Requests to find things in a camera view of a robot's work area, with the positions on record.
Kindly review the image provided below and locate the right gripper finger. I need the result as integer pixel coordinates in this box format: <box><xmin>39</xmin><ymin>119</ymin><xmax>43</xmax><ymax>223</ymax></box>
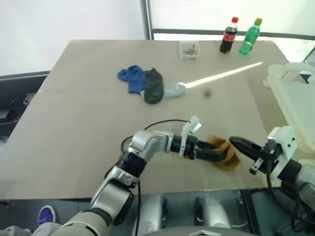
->
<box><xmin>229</xmin><ymin>136</ymin><xmax>263</xmax><ymax>151</ymax></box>
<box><xmin>233</xmin><ymin>145</ymin><xmax>260</xmax><ymax>160</ymax></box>

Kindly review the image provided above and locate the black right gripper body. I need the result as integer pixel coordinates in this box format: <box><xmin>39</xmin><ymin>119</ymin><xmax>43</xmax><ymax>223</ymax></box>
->
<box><xmin>250</xmin><ymin>141</ymin><xmax>281</xmax><ymax>175</ymax></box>

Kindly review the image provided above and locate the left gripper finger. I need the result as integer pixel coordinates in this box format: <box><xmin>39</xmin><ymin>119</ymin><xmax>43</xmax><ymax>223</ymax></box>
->
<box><xmin>197</xmin><ymin>149</ymin><xmax>228</xmax><ymax>162</ymax></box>
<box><xmin>198</xmin><ymin>141</ymin><xmax>217</xmax><ymax>149</ymax></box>

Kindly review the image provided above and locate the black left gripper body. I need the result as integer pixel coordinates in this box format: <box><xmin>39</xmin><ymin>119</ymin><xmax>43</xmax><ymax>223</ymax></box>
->
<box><xmin>185</xmin><ymin>136</ymin><xmax>201</xmax><ymax>160</ymax></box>

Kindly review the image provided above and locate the mustard yellow sock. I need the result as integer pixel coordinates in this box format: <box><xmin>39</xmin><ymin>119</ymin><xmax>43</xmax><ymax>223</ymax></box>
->
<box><xmin>206</xmin><ymin>135</ymin><xmax>242</xmax><ymax>172</ymax></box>

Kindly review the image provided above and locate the white plastic bin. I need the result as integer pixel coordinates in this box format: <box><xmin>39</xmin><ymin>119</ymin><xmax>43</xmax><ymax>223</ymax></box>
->
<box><xmin>263</xmin><ymin>62</ymin><xmax>315</xmax><ymax>158</ymax></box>

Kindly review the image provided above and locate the small clear plastic container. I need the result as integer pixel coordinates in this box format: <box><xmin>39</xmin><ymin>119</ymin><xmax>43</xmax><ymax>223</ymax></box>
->
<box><xmin>179</xmin><ymin>40</ymin><xmax>200</xmax><ymax>60</ymax></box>

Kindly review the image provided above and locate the silver rounded robot leg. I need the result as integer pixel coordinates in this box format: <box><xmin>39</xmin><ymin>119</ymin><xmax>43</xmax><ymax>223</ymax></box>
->
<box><xmin>132</xmin><ymin>195</ymin><xmax>168</xmax><ymax>236</ymax></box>
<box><xmin>194</xmin><ymin>194</ymin><xmax>232</xmax><ymax>229</ymax></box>

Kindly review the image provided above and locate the light grey sock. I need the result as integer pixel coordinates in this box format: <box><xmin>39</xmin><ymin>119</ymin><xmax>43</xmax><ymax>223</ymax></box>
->
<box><xmin>140</xmin><ymin>82</ymin><xmax>188</xmax><ymax>99</ymax></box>

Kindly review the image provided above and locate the dark green sock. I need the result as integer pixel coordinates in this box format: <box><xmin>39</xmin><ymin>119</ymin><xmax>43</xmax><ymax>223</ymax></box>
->
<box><xmin>143</xmin><ymin>67</ymin><xmax>165</xmax><ymax>105</ymax></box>

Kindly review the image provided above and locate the grey rounded robot torso edge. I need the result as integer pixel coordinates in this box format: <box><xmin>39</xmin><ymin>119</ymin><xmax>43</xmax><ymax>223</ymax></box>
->
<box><xmin>147</xmin><ymin>226</ymin><xmax>249</xmax><ymax>236</ymax></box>

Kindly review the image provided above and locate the green bottle yellow cap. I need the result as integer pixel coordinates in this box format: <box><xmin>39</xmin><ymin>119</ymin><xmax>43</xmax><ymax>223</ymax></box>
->
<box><xmin>239</xmin><ymin>18</ymin><xmax>263</xmax><ymax>55</ymax></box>

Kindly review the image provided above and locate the cola bottle red cap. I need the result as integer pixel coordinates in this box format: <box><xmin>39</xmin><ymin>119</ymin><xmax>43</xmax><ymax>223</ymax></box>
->
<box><xmin>219</xmin><ymin>16</ymin><xmax>240</xmax><ymax>54</ymax></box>

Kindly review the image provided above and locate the purple shoe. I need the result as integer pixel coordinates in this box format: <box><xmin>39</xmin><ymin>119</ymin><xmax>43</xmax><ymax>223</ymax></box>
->
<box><xmin>36</xmin><ymin>206</ymin><xmax>57</xmax><ymax>228</ymax></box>

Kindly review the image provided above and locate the black side desk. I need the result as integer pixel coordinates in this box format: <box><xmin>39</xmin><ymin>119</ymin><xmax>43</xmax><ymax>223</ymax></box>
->
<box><xmin>0</xmin><ymin>71</ymin><xmax>51</xmax><ymax>138</ymax></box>

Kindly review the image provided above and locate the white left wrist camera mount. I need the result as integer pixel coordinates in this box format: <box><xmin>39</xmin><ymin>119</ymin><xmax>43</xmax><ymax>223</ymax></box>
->
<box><xmin>179</xmin><ymin>116</ymin><xmax>203</xmax><ymax>157</ymax></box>

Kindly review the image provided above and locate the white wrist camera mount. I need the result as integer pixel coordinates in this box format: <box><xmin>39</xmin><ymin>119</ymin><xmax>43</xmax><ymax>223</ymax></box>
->
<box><xmin>179</xmin><ymin>116</ymin><xmax>203</xmax><ymax>157</ymax></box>
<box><xmin>267</xmin><ymin>126</ymin><xmax>297</xmax><ymax>181</ymax></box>

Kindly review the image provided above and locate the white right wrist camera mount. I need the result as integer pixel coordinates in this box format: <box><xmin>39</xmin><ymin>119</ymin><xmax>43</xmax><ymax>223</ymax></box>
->
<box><xmin>267</xmin><ymin>126</ymin><xmax>297</xmax><ymax>181</ymax></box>

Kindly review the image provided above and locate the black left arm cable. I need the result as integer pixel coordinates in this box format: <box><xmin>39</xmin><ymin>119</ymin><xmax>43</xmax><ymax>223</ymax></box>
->
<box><xmin>121</xmin><ymin>119</ymin><xmax>191</xmax><ymax>236</ymax></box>

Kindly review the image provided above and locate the black table leg frame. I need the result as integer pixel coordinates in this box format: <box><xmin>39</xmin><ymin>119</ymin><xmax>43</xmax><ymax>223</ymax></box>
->
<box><xmin>238</xmin><ymin>189</ymin><xmax>261</xmax><ymax>236</ymax></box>

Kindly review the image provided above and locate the grey window frame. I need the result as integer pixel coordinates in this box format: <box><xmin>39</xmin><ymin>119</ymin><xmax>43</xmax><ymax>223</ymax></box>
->
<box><xmin>139</xmin><ymin>0</ymin><xmax>315</xmax><ymax>41</ymax></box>

